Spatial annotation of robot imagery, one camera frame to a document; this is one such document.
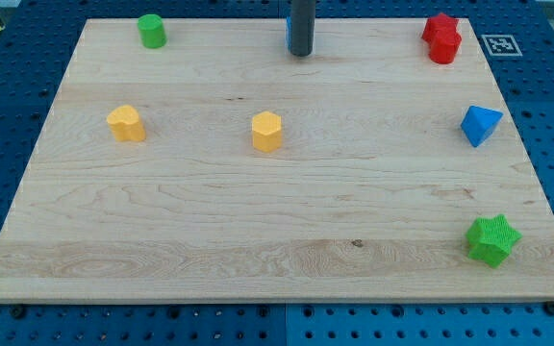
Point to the blue block behind stick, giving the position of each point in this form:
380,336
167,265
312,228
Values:
288,32

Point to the red star block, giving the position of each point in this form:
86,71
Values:
436,23

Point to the green star block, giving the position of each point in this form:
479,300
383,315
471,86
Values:
491,240

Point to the blue triangle block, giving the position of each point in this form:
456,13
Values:
479,123

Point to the wooden board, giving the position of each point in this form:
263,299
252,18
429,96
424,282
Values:
368,200

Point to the yellow hexagon block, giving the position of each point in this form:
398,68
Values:
267,131

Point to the white fiducial marker tag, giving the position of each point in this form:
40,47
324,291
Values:
499,45

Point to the green cylinder block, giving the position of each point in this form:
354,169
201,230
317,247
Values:
151,31

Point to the yellow heart block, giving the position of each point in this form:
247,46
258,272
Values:
125,124

